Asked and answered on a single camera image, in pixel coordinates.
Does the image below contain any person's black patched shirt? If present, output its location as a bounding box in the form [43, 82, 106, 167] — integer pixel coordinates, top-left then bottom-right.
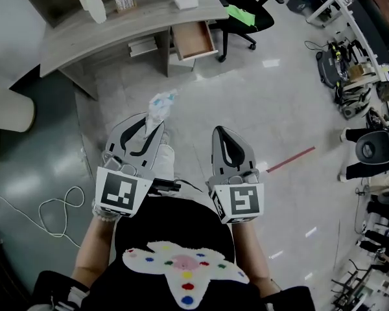
[28, 194, 316, 311]

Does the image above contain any black bag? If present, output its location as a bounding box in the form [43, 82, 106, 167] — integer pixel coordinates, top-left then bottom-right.
[286, 0, 312, 13]

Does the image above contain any stack of white books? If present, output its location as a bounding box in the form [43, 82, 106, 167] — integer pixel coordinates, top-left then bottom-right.
[127, 37, 159, 58]

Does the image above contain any white tissue pack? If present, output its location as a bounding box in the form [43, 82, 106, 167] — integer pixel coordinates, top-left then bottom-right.
[172, 0, 199, 11]

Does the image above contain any white floor cable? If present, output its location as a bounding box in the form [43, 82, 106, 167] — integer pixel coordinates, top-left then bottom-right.
[0, 181, 86, 249]

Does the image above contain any long white workbench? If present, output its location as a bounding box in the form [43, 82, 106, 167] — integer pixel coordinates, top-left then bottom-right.
[305, 0, 389, 84]

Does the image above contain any grey wooden desk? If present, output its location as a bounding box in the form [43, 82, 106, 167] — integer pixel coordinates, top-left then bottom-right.
[14, 0, 231, 102]

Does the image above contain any white item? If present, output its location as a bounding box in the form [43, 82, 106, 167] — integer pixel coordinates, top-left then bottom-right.
[145, 88, 180, 139]

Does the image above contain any white ribbed vase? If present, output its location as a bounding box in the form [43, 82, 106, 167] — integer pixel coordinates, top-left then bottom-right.
[78, 0, 108, 25]

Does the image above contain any red floor tape strip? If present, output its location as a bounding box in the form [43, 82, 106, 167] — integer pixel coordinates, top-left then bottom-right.
[266, 145, 316, 174]

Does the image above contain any white bead bracelet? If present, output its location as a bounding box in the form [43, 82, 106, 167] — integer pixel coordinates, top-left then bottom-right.
[92, 199, 118, 224]

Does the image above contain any black equipment case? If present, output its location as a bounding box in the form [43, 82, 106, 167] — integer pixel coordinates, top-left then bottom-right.
[315, 41, 348, 89]

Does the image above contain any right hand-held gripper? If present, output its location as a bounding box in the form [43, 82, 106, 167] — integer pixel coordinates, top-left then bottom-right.
[207, 125, 265, 225]

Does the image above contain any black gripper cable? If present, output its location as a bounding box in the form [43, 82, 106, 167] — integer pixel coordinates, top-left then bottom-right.
[150, 178, 204, 194]

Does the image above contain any person's left forearm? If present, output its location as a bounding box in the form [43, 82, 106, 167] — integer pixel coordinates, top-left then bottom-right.
[70, 216, 118, 288]

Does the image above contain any green garment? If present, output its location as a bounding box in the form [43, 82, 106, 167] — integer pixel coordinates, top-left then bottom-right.
[226, 4, 259, 32]

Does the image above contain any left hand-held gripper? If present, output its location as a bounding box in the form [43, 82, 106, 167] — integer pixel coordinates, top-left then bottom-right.
[93, 112, 166, 219]

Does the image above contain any person's right forearm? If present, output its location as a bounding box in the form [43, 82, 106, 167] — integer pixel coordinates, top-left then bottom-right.
[230, 221, 281, 293]

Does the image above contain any black office chair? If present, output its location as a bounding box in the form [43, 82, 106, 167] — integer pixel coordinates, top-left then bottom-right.
[203, 0, 285, 63]

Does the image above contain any brown wooden desk drawer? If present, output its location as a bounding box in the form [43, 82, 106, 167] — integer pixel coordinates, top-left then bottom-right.
[171, 20, 219, 62]

